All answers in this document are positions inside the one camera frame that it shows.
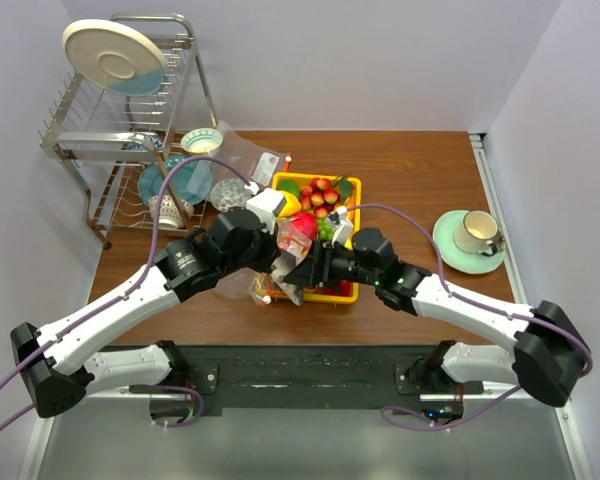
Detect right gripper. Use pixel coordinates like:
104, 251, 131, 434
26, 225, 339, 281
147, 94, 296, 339
284, 238, 380, 290

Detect grey toy fish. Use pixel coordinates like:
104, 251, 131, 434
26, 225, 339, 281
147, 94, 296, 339
271, 253, 304, 306

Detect orange zip top bag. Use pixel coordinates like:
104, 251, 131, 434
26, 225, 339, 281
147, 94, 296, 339
216, 220, 313, 305

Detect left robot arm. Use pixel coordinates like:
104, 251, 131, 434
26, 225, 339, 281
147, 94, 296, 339
11, 208, 279, 418

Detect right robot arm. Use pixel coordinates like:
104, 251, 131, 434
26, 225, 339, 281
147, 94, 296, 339
284, 228, 591, 407

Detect clear bag with label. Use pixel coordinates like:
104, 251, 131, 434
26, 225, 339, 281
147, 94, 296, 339
202, 121, 290, 187

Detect red bell pepper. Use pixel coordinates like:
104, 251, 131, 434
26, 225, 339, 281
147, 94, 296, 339
337, 280, 352, 297

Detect green grapes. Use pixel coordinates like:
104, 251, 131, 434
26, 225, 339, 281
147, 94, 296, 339
318, 219, 334, 241

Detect red dragon fruit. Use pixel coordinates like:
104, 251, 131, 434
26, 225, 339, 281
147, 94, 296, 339
289, 212, 319, 241

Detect yellow bell pepper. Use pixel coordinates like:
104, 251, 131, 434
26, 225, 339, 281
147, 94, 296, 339
274, 190, 302, 218

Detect floral grey bowl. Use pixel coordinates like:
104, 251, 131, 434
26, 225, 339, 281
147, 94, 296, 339
209, 178, 251, 212

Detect yellow plastic tray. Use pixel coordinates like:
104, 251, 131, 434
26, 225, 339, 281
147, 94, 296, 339
273, 172, 362, 305

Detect teal scalloped plate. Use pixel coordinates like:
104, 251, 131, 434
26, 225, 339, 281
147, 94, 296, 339
137, 161, 213, 206

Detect teal striped small bowl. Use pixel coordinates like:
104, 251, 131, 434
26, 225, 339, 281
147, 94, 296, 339
180, 128, 224, 155

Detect metal dish rack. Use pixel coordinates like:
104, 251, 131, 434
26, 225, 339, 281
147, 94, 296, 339
40, 13, 218, 248

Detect green saucer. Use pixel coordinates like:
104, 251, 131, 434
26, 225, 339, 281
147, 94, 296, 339
433, 210, 506, 275

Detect blue patterned bowl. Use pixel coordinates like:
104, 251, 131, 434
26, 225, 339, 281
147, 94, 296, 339
127, 132, 167, 153

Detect cream mug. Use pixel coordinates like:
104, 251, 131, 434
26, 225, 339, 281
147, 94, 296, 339
454, 210, 506, 257

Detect beige and teal plate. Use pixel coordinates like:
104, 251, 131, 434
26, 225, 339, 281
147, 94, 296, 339
62, 19, 167, 97

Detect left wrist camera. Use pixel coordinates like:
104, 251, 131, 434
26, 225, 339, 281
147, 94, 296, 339
246, 188, 286, 230

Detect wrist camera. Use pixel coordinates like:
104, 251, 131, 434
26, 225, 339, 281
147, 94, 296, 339
327, 206, 353, 246
246, 188, 286, 230

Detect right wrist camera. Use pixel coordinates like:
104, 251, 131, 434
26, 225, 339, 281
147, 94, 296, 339
327, 206, 353, 246

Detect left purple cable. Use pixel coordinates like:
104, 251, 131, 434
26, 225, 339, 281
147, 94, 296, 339
0, 155, 261, 446

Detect purple cable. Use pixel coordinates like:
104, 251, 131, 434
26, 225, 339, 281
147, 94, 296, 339
0, 155, 261, 446
337, 203, 594, 435

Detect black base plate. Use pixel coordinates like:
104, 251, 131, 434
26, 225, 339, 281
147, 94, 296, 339
67, 342, 537, 420

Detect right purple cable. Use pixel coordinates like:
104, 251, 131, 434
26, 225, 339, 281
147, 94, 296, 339
337, 203, 594, 435

